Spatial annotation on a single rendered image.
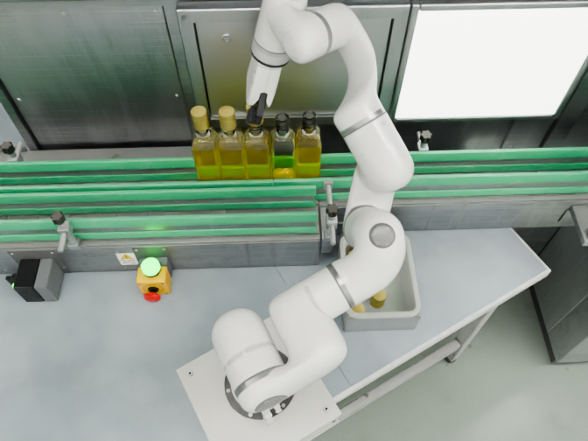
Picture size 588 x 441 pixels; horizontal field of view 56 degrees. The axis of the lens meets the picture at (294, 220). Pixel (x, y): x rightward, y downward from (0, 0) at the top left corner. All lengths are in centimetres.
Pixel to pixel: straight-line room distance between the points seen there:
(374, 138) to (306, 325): 32
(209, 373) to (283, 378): 38
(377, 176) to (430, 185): 46
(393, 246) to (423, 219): 56
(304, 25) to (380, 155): 24
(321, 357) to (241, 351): 13
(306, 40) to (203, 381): 74
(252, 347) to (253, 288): 49
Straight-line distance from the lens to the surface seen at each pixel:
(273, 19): 97
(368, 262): 91
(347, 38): 99
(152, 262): 135
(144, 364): 136
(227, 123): 118
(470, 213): 148
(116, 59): 134
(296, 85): 130
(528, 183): 146
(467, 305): 144
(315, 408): 121
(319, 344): 90
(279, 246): 133
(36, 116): 154
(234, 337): 93
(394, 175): 93
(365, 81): 96
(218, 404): 124
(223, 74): 128
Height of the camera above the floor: 201
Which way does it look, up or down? 57 degrees down
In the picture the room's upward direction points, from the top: straight up
